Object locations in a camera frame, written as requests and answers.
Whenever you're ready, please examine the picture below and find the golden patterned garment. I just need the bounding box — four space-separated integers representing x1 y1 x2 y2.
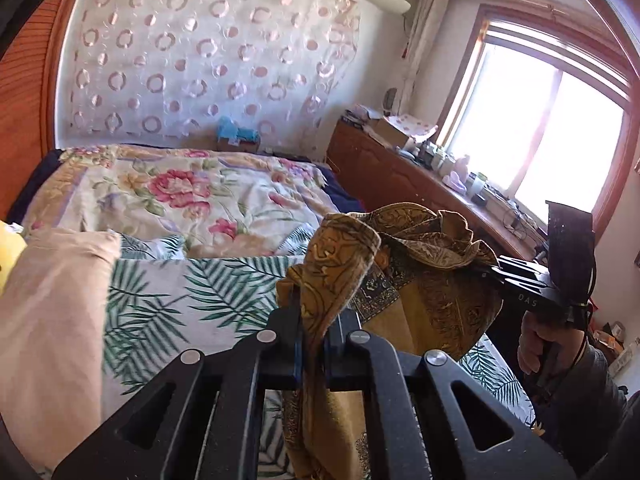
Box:
277 203 501 479

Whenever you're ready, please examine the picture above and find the person's right hand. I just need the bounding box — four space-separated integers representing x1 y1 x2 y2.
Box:
518 312 586 375

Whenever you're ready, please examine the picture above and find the palm leaf bed sheet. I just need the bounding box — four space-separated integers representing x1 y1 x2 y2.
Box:
101 224 535 479

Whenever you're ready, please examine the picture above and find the pink bottle on sill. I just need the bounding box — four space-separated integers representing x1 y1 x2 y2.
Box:
442 155 470 195

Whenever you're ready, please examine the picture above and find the folded beige cloth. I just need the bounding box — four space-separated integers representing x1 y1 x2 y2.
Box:
1 229 120 470

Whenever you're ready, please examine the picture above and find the wooden sideboard cabinet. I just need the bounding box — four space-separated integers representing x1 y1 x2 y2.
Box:
326 120 534 260

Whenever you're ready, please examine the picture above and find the floral quilt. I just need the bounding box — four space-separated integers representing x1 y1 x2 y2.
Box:
22 144 336 258

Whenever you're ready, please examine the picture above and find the cardboard box on cabinet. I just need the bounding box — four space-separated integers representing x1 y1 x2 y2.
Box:
373 114 438 150

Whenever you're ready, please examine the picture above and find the yellow plush toy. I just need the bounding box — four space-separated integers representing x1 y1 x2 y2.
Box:
0 221 26 292

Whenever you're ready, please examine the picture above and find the teal object behind bed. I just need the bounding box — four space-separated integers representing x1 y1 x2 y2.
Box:
216 116 260 146

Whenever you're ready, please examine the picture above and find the white window curtain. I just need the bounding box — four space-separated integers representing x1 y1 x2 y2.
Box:
397 0 449 115

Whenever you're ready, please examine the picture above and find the sheer circle-patterned curtain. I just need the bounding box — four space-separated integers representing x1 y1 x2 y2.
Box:
54 0 360 157

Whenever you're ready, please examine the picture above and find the window with wooden frame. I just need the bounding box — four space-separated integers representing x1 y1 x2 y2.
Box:
437 3 639 237

